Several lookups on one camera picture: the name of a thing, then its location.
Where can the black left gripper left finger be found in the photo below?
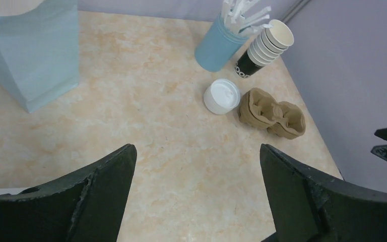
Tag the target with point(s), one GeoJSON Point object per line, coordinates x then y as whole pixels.
{"type": "Point", "coordinates": [85, 205]}

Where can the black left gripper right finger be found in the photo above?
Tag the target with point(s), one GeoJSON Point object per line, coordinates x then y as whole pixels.
{"type": "Point", "coordinates": [310, 205]}

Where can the stack of white cup lids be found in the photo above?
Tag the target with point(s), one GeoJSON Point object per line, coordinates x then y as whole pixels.
{"type": "Point", "coordinates": [221, 97]}

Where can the brown cardboard cup carrier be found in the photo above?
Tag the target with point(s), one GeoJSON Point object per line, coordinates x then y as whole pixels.
{"type": "Point", "coordinates": [261, 110]}

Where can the stack of paper cups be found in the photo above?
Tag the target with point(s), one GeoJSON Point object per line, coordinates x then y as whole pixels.
{"type": "Point", "coordinates": [265, 48]}

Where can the light blue paper bag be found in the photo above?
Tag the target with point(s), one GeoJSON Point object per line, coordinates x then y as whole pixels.
{"type": "Point", "coordinates": [39, 50]}

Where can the blue cylindrical straw holder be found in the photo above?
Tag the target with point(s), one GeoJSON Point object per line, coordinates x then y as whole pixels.
{"type": "Point", "coordinates": [218, 46]}

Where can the white wrapped straws bundle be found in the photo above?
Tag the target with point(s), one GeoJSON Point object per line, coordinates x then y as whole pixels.
{"type": "Point", "coordinates": [232, 18]}

